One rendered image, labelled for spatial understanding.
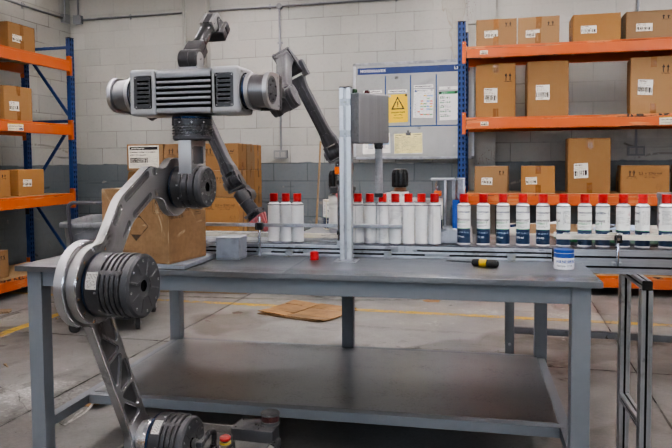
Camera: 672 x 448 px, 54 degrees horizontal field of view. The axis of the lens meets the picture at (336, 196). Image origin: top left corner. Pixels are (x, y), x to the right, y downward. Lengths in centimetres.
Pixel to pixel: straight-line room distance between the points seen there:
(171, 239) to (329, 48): 519
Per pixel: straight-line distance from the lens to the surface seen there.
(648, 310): 258
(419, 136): 697
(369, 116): 253
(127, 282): 180
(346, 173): 252
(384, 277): 222
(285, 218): 272
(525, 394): 301
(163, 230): 244
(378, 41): 728
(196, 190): 220
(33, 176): 695
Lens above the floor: 121
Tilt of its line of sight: 3 degrees down
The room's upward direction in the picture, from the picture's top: straight up
